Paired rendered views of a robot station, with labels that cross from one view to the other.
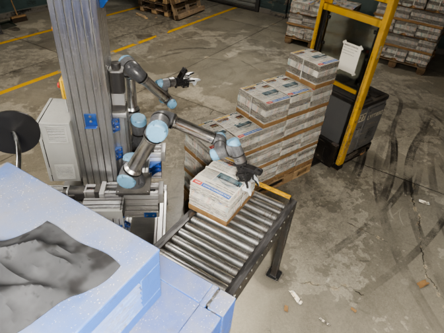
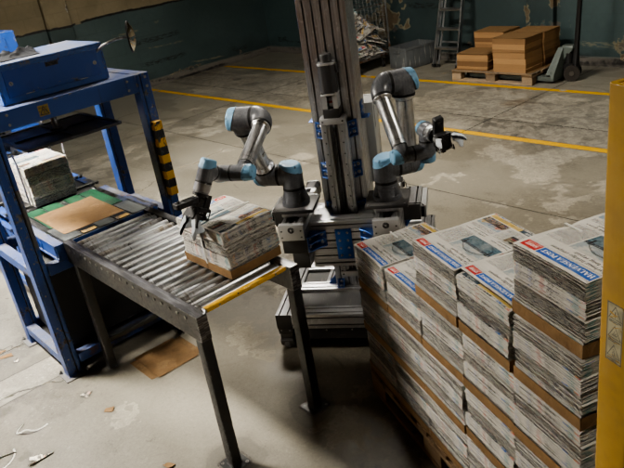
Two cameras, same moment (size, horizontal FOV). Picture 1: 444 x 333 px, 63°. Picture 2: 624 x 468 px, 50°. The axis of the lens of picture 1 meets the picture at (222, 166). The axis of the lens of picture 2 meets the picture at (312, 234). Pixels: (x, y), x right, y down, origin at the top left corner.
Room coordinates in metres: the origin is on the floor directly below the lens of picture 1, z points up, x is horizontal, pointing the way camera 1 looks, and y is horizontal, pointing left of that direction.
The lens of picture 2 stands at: (3.29, -2.49, 2.15)
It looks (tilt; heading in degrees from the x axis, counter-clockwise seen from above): 24 degrees down; 113
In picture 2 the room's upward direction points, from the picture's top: 9 degrees counter-clockwise
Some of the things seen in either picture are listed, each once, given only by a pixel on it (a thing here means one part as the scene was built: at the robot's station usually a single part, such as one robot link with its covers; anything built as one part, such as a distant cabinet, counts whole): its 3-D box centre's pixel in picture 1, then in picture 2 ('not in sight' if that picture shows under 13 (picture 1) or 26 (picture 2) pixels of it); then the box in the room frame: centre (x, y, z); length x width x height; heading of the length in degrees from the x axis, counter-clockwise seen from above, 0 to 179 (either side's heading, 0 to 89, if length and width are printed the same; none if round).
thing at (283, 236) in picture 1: (281, 246); (219, 403); (1.88, -0.50, 0.34); 0.06 x 0.06 x 0.68; 62
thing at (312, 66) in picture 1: (300, 117); (595, 430); (3.37, -0.76, 0.65); 0.39 x 0.30 x 1.29; 41
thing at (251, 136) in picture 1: (244, 156); (465, 369); (2.89, -0.21, 0.42); 1.17 x 0.39 x 0.83; 131
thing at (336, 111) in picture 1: (341, 118); not in sight; (3.90, -1.37, 0.40); 0.69 x 0.55 x 0.80; 41
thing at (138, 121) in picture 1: (138, 123); (385, 166); (2.40, 0.67, 0.98); 0.13 x 0.12 x 0.14; 34
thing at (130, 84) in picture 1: (130, 92); (405, 122); (2.50, 0.74, 1.19); 0.15 x 0.12 x 0.55; 34
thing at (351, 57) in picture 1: (343, 50); not in sight; (3.67, -1.10, 1.28); 0.57 x 0.01 x 0.65; 41
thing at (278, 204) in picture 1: (256, 194); (238, 289); (1.94, -0.25, 0.77); 0.47 x 0.05 x 0.05; 62
